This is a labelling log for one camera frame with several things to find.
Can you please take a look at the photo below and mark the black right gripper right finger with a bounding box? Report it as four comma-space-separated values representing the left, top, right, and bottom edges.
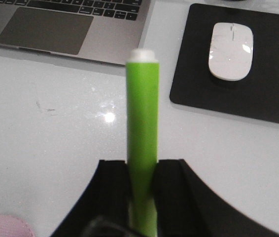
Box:
153, 159, 278, 237

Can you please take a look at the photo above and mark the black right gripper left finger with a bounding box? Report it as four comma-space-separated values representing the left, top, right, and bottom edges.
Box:
52, 160, 131, 237

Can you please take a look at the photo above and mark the green marker pen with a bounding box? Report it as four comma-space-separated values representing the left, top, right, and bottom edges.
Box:
126, 48, 159, 237

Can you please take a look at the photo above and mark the pink mesh pen holder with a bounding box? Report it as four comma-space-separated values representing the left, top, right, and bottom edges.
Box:
0, 214, 35, 237

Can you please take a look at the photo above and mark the black mouse pad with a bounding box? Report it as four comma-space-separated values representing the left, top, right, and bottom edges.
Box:
170, 3, 279, 123

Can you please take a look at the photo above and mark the white computer mouse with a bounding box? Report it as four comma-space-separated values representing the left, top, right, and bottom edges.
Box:
208, 22, 254, 81

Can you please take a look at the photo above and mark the grey laptop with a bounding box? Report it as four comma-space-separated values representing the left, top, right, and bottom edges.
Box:
0, 0, 151, 65

